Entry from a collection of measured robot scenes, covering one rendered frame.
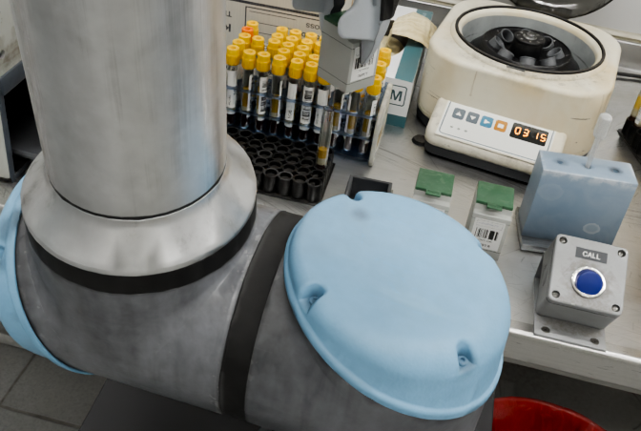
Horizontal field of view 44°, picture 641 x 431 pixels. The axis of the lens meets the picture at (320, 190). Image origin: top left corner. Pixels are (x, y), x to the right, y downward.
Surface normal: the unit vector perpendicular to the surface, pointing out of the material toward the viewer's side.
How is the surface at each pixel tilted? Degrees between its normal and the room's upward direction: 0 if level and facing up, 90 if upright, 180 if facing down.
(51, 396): 0
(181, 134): 95
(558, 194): 90
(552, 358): 90
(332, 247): 8
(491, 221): 90
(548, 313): 120
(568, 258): 30
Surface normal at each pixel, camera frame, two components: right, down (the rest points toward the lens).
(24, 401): 0.11, -0.80
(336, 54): -0.75, 0.32
